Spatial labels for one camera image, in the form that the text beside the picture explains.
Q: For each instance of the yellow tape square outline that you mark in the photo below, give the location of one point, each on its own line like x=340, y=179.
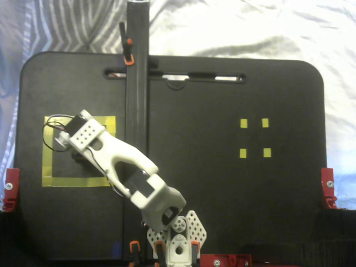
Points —
x=69, y=182

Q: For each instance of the long black bar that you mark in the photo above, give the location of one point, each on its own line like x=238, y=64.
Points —
x=136, y=83

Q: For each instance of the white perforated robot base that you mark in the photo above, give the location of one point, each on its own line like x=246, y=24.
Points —
x=196, y=228

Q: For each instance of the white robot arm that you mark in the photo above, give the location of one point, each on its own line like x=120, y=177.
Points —
x=125, y=155

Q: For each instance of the red base bracket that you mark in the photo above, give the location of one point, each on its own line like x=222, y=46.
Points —
x=228, y=261

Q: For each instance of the white gray patterned bed sheet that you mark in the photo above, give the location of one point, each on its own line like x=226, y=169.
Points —
x=250, y=27

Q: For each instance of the red corner clamp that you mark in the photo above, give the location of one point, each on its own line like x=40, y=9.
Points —
x=328, y=178
x=12, y=178

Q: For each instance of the small yellow tape marker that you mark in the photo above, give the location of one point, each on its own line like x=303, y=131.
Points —
x=243, y=153
x=265, y=123
x=267, y=152
x=244, y=123

